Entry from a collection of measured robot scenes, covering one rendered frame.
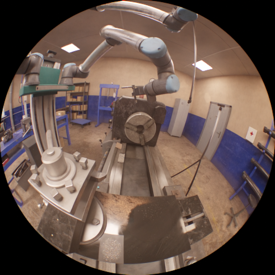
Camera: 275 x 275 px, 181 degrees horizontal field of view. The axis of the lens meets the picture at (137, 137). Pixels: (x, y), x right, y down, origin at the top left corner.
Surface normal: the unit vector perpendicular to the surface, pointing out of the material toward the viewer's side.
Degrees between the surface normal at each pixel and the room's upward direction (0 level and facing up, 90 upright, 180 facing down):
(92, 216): 0
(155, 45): 93
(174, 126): 90
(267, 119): 90
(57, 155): 0
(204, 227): 0
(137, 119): 90
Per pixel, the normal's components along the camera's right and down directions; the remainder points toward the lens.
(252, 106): -0.98, -0.14
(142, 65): 0.04, 0.42
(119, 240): 0.17, -0.90
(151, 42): -0.45, 0.35
